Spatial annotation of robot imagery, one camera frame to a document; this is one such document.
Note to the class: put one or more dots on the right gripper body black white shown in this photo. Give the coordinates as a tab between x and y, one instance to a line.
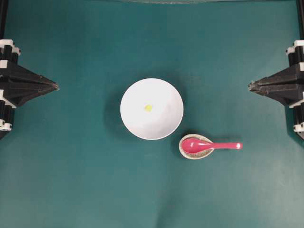
295	55

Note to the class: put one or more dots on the green table mat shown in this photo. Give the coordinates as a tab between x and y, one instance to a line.
70	162

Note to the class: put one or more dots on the black left frame rail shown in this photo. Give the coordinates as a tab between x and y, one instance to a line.
3	15

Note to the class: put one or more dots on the speckled ceramic spoon rest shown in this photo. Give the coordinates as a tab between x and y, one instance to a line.
195	156

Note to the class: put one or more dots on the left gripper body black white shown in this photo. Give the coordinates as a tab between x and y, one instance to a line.
9	53

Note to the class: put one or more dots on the black right frame rail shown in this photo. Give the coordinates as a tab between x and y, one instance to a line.
300	13

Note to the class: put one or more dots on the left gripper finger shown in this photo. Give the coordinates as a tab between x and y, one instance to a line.
17	73
18	96

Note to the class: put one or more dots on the red plastic soup spoon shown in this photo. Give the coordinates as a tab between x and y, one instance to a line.
193	145

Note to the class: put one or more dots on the yellow hexagonal prism block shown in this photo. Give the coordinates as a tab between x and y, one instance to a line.
148	108

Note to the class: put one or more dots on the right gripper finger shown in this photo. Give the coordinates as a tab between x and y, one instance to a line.
287	96
291	75

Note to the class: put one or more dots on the white round bowl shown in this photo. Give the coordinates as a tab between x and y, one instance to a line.
167	109

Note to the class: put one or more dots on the black frame rail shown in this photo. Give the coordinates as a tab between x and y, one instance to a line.
300	13
3	15

